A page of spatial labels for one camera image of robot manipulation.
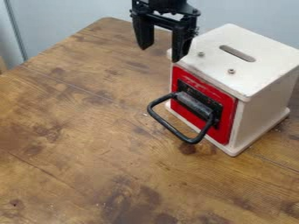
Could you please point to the red wooden drawer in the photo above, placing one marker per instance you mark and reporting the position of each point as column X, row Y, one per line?
column 214, row 99

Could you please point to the black metal drawer handle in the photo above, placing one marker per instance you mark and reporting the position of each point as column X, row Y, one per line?
column 194, row 110

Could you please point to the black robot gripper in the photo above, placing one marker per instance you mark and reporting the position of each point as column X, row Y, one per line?
column 170, row 14

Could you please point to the white wooden drawer box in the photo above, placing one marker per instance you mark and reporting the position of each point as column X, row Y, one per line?
column 254, row 69

